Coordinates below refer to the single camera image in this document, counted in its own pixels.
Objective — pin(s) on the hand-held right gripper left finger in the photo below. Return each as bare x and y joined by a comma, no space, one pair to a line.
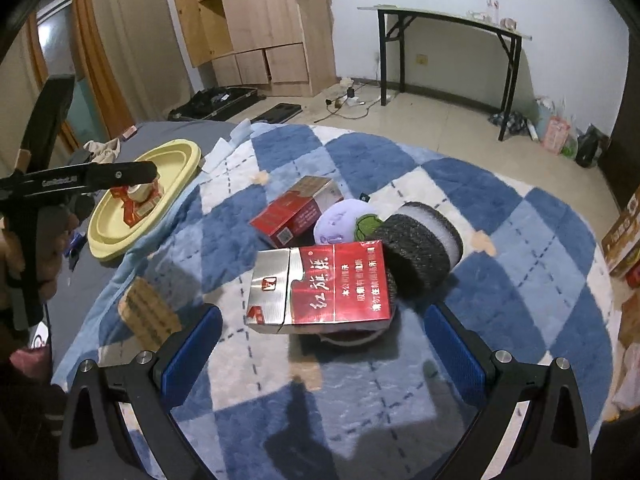
192,355

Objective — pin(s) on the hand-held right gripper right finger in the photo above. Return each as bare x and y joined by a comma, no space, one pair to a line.
455,355

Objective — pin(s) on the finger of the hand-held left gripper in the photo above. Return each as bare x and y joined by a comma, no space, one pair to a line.
125,175
82,207

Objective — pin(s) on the cream round jar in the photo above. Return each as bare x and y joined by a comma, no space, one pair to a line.
140,192

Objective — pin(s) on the yellow plastic basin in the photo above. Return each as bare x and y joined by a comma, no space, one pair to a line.
170,160

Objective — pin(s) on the black and white sponge roll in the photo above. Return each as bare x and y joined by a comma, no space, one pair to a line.
415,250

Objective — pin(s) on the red and silver cigarette box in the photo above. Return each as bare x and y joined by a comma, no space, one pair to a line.
340,280

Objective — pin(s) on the red cigarette carton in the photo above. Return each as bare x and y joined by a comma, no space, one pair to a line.
285,215

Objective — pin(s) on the person's left hand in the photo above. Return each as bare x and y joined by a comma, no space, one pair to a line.
55,260

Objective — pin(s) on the beige garment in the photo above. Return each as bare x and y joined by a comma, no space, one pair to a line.
102,151

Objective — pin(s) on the orange curtain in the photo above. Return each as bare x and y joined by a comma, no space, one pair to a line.
97,50

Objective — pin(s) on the black hard case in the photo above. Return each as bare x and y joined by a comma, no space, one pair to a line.
215,102

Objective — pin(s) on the blue checkered blanket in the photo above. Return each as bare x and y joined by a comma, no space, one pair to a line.
500,240

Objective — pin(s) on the black flat case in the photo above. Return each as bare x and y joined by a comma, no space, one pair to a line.
277,112

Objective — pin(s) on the cardboard box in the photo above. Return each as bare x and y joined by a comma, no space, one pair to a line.
622,240

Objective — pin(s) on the wooden wardrobe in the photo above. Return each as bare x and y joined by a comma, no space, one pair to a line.
270,20

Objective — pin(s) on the dark cloth bundle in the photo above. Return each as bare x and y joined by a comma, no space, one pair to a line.
507,121

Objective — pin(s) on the pink plastic bag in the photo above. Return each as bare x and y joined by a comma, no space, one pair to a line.
556,132

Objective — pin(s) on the black bag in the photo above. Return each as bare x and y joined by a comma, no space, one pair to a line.
591,146

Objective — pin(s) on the pale translucent plastic bag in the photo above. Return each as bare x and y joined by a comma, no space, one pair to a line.
546,110

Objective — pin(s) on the black folding table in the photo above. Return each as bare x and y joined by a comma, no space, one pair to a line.
450,17

